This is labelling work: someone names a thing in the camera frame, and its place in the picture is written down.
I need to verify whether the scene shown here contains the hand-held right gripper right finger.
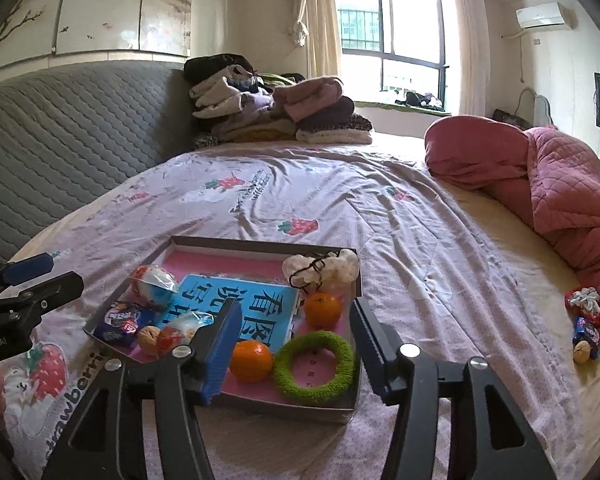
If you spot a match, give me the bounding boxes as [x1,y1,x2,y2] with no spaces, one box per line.
[349,299,558,480]

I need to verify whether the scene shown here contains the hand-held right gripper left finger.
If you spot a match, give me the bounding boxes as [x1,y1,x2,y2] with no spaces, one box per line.
[42,300,244,480]

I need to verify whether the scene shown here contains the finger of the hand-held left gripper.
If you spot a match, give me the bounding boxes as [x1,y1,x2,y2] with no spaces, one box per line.
[7,271,85,332]
[0,253,55,301]

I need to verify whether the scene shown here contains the orange mandarin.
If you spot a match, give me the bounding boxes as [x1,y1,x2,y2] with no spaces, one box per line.
[304,292,342,330]
[229,340,275,383]

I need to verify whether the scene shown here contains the clear bag of red candy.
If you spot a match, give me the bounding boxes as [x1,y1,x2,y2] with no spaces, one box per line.
[155,310,216,361]
[131,265,178,311]

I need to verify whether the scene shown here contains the green fuzzy hair ring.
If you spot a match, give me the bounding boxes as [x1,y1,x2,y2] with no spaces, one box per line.
[273,331,356,402]

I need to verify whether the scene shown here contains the blue cookie packet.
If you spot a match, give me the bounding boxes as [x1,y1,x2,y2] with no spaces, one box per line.
[92,301,156,348]

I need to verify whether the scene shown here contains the cream scrunchie with black trim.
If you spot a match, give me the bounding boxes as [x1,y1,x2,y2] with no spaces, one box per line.
[282,247,361,297]

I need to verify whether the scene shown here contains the grey shallow cardboard box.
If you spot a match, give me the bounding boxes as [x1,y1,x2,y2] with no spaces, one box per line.
[82,235,363,426]

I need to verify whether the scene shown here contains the pink and blue book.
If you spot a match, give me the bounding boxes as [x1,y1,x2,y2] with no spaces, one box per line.
[165,274,301,356]

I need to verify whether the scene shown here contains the grey quilted headboard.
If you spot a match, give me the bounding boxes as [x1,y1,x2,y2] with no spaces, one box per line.
[0,59,196,268]

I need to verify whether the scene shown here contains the strawberry print bedsheet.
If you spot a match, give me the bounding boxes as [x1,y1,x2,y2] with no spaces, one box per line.
[2,142,581,480]

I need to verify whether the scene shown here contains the small toy figure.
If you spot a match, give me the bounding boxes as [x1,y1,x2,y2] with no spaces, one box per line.
[572,316,600,346]

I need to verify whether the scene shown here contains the pile of folded clothes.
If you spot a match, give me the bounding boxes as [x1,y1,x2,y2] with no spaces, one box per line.
[182,53,373,150]

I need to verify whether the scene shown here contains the pink quilted blanket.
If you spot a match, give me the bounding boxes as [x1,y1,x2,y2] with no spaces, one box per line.
[424,115,600,306]

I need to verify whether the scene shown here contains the dark crumpled clothes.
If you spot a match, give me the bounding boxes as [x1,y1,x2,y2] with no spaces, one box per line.
[402,91,445,109]

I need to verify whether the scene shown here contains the dark bag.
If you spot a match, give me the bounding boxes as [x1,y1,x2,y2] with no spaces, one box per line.
[492,108,531,130]

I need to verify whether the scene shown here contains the cream curtain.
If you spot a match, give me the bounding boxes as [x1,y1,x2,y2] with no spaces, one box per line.
[302,0,343,81]
[447,0,488,117]

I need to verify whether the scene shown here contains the white air conditioner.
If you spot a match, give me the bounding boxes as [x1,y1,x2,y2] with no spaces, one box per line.
[516,2,566,30]

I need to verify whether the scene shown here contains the white wire frame stand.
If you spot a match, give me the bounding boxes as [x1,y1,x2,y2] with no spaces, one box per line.
[517,87,552,127]

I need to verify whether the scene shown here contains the window with dark frame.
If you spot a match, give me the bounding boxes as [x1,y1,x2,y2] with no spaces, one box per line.
[332,0,453,113]

